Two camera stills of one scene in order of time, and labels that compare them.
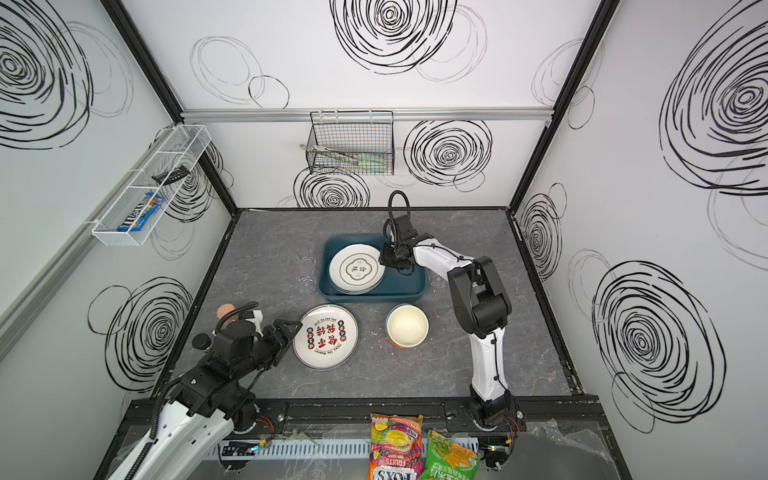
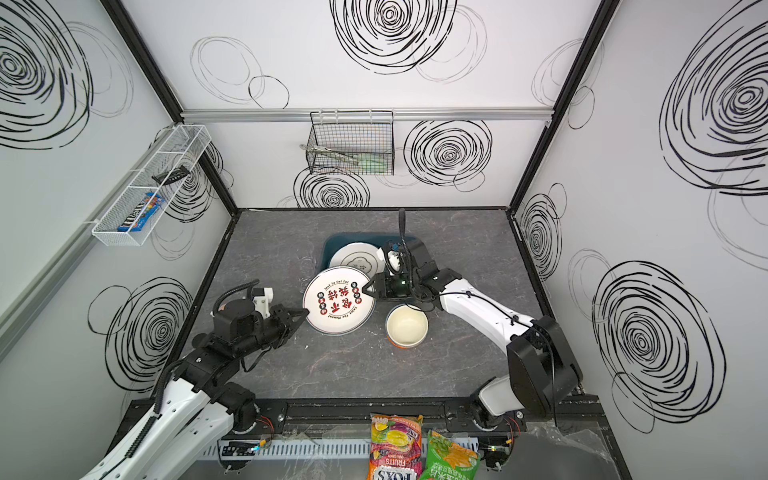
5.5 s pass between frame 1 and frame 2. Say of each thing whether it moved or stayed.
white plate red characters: moved
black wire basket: stayed
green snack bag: stayed
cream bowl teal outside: stayed
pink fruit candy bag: stayed
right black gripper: moved
